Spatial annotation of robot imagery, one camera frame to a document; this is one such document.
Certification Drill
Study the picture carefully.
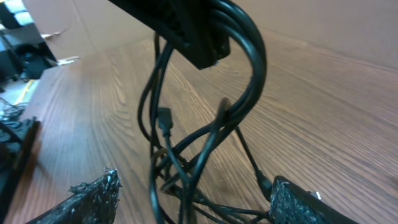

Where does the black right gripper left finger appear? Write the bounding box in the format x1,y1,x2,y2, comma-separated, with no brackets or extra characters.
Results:
28,167,122,224

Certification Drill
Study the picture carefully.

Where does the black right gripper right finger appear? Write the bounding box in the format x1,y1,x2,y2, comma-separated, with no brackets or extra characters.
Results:
269,175,356,224

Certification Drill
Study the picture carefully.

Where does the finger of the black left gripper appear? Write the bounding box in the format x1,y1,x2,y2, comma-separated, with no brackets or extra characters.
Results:
110,0,230,69

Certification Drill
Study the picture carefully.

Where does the black USB cable blue plug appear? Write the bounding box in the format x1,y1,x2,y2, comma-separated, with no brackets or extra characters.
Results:
147,0,268,224

